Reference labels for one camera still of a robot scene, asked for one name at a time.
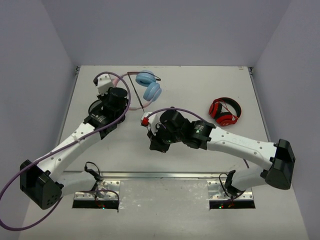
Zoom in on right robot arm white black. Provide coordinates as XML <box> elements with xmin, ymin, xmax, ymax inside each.
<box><xmin>140</xmin><ymin>107</ymin><xmax>296</xmax><ymax>198</ymax></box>

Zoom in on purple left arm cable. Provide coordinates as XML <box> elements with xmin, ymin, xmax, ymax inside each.
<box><xmin>0</xmin><ymin>71</ymin><xmax>132</xmax><ymax>232</ymax></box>

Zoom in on metal rail front table edge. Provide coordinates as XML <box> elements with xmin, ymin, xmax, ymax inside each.
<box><xmin>63</xmin><ymin>171</ymin><xmax>228</xmax><ymax>180</ymax></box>

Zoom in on thin black headphone cable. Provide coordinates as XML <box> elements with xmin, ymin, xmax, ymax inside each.
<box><xmin>126</xmin><ymin>71</ymin><xmax>162</xmax><ymax>115</ymax></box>

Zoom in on red black headphones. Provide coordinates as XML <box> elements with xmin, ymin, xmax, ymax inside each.
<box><xmin>208</xmin><ymin>97</ymin><xmax>242</xmax><ymax>127</ymax></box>

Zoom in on white black headphones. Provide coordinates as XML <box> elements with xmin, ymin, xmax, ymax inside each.
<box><xmin>88</xmin><ymin>99</ymin><xmax>103</xmax><ymax>121</ymax></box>

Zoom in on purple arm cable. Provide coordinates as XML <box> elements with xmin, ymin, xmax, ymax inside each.
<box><xmin>147</xmin><ymin>107</ymin><xmax>251</xmax><ymax>203</ymax></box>
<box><xmin>0</xmin><ymin>71</ymin><xmax>132</xmax><ymax>232</ymax></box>

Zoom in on metal mounting bracket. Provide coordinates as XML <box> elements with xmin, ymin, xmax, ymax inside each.
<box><xmin>73</xmin><ymin>178</ymin><xmax>121</xmax><ymax>202</ymax></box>
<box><xmin>207</xmin><ymin>178</ymin><xmax>254</xmax><ymax>201</ymax></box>

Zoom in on pink blue cat-ear headphones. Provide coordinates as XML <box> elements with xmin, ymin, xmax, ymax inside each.
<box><xmin>121</xmin><ymin>70</ymin><xmax>162</xmax><ymax>111</ymax></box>

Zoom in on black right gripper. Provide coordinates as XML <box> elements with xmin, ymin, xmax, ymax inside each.
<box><xmin>147</xmin><ymin>122</ymin><xmax>184</xmax><ymax>154</ymax></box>

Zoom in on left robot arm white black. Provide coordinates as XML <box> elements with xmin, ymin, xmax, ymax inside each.
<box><xmin>19</xmin><ymin>87</ymin><xmax>129</xmax><ymax>210</ymax></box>

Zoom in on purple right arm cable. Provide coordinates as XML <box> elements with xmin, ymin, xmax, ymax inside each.
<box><xmin>147</xmin><ymin>107</ymin><xmax>251</xmax><ymax>203</ymax></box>

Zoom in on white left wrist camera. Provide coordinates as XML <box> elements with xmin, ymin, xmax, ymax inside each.
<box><xmin>93</xmin><ymin>74</ymin><xmax>115</xmax><ymax>95</ymax></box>

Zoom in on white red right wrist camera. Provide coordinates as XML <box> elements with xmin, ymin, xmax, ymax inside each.
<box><xmin>140</xmin><ymin>112</ymin><xmax>160</xmax><ymax>128</ymax></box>

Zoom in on right metal mounting bracket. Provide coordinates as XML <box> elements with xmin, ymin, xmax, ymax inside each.
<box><xmin>207</xmin><ymin>178</ymin><xmax>254</xmax><ymax>201</ymax></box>

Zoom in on left metal mounting bracket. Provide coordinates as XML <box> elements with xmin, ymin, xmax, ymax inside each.
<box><xmin>73</xmin><ymin>178</ymin><xmax>121</xmax><ymax>202</ymax></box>

